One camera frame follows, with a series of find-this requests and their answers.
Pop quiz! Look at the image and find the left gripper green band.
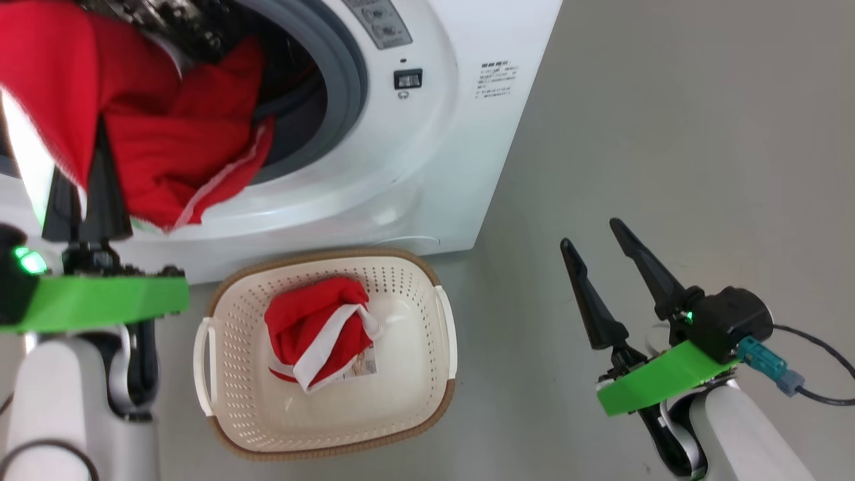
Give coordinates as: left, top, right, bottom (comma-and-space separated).
0, 120, 190, 335

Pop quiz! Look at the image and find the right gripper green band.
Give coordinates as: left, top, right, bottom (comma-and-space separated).
560, 218, 739, 416

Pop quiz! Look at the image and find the large red white garment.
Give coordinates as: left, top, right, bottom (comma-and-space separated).
0, 0, 276, 231

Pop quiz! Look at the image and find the red garment with white trim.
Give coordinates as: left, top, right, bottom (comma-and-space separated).
264, 276, 385, 393

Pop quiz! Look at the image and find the stainless steel washing machine drum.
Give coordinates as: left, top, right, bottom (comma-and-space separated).
80, 0, 224, 64

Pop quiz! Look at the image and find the white front-load washing machine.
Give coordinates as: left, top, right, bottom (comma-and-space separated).
0, 0, 563, 285

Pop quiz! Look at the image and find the cream perforated basket brown rim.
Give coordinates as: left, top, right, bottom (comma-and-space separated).
192, 249, 459, 462

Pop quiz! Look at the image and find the white printed paper label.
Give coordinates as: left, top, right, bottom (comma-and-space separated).
344, 347, 379, 380

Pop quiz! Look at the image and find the grey warning sticker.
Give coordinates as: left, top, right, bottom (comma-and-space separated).
342, 0, 413, 51

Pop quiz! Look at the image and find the teal cable connector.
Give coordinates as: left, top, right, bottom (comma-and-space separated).
737, 336, 806, 396

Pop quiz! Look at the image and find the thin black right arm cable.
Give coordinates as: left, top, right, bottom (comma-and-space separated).
772, 324, 855, 406

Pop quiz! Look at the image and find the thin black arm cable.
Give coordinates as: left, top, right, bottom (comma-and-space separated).
772, 324, 855, 406
0, 438, 101, 481

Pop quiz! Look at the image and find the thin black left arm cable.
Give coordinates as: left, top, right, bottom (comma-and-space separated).
0, 438, 101, 481

